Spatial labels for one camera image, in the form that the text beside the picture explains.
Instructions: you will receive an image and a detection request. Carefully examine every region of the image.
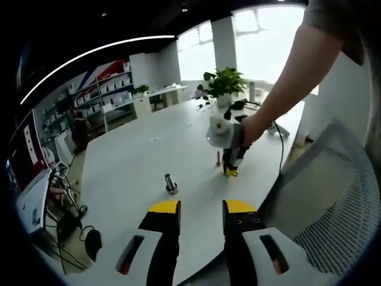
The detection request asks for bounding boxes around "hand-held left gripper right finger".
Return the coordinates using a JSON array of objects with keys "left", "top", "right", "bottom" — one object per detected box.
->
[{"left": 221, "top": 198, "right": 316, "bottom": 286}]

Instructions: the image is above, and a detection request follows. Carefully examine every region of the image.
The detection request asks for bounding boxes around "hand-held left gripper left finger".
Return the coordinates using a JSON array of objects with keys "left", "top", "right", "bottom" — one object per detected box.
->
[{"left": 95, "top": 199, "right": 182, "bottom": 286}]

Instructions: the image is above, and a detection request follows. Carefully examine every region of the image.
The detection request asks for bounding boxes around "thick threaded metal stud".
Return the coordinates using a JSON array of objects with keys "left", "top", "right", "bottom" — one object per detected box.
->
[{"left": 163, "top": 173, "right": 179, "bottom": 196}]

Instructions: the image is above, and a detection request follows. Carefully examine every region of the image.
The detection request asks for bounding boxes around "person's right hand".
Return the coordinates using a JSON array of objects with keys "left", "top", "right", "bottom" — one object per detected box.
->
[{"left": 242, "top": 112, "right": 267, "bottom": 150}]

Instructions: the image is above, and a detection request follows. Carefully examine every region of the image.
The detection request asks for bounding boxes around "white handheld controller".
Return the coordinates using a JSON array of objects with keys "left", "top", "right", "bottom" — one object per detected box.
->
[{"left": 267, "top": 123, "right": 291, "bottom": 139}]

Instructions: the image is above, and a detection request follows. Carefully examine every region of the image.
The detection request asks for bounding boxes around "large potted green plant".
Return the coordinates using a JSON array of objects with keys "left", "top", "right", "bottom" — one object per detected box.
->
[{"left": 196, "top": 67, "right": 249, "bottom": 108}]

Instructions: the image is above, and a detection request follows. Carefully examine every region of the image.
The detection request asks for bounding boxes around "white side desk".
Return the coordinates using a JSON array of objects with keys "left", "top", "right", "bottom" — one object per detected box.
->
[{"left": 148, "top": 86, "right": 188, "bottom": 108}]

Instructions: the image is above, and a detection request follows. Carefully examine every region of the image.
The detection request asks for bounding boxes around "black oval device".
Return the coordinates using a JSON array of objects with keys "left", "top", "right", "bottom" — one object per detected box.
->
[{"left": 85, "top": 229, "right": 103, "bottom": 263}]

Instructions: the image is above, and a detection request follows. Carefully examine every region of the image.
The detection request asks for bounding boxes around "white low cabinet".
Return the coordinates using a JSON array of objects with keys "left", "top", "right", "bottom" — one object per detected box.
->
[{"left": 133, "top": 95, "right": 152, "bottom": 120}]

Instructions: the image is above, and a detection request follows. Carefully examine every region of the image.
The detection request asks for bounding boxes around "grey mesh office chair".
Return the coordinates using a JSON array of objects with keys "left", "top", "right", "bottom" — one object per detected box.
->
[{"left": 258, "top": 117, "right": 377, "bottom": 276}]

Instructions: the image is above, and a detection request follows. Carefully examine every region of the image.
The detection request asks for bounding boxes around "small potted green plant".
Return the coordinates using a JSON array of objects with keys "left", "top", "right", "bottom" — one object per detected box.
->
[{"left": 130, "top": 85, "right": 151, "bottom": 97}]

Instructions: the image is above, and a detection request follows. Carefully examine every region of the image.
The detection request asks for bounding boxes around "shelving with white bins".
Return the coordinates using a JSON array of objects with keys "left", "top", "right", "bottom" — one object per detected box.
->
[{"left": 41, "top": 70, "right": 135, "bottom": 132}]

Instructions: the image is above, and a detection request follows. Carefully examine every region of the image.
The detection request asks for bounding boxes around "long ceiling light strip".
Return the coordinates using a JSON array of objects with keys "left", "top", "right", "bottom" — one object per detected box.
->
[{"left": 20, "top": 35, "right": 176, "bottom": 105}]

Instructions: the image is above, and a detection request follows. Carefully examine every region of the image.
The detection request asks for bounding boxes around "large white-framed monitor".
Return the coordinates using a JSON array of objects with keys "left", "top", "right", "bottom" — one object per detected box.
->
[{"left": 5, "top": 108, "right": 51, "bottom": 235}]

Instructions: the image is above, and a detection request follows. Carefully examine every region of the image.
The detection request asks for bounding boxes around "person's grey shirt sleeve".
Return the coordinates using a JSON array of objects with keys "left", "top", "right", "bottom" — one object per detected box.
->
[{"left": 302, "top": 0, "right": 376, "bottom": 67}]

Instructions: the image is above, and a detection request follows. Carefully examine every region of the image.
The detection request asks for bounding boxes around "bundle of black floor cables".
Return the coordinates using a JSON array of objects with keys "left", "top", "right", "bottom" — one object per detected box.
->
[{"left": 47, "top": 166, "right": 90, "bottom": 227}]

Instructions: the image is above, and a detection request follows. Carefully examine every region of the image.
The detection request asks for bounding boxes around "black wall screen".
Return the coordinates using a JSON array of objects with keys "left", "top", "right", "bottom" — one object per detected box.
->
[{"left": 56, "top": 97, "right": 74, "bottom": 114}]

